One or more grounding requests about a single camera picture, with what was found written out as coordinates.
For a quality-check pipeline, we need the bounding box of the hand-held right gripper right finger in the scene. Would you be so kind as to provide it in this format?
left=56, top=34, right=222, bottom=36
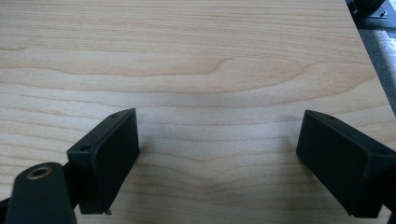
left=295, top=109, right=396, bottom=219

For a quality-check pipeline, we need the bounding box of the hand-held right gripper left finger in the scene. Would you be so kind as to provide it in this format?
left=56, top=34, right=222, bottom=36
left=66, top=107, right=141, bottom=217

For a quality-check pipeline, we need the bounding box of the black metal stand base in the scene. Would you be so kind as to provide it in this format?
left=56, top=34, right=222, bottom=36
left=345, top=0, right=396, bottom=31

